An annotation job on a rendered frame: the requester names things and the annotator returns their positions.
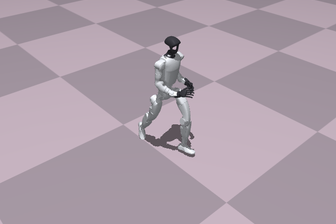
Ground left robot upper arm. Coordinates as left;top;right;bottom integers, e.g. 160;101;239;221
177;51;184;60

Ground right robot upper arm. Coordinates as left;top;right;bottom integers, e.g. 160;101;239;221
154;59;165;86

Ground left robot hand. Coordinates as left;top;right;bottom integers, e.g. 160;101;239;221
184;78;194;94

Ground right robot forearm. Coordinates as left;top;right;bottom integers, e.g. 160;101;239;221
156;82;177;97

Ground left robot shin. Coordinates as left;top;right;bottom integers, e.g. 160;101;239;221
180;121;192;147

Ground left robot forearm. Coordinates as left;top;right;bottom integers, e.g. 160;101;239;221
177;72;185;84

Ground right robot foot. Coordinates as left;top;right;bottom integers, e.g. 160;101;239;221
138;122;146;140

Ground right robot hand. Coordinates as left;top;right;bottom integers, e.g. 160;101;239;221
175;87;194;98

